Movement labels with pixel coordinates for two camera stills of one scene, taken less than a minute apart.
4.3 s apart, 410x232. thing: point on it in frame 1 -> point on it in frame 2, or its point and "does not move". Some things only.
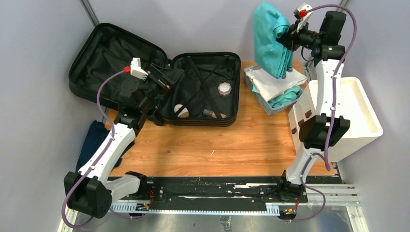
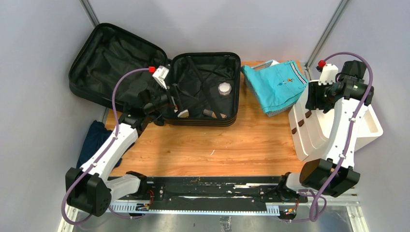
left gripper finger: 166,76 -> 180,105
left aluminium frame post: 90,12 does not move
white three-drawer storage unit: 364,125 does not move
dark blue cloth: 97,132 does not move
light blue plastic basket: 270,110 -> 264,65
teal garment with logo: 271,57 -> 275,86
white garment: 184,113 does not move
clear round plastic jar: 224,88 does not move
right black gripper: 289,39 -> 314,101
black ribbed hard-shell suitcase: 209,94 does not move
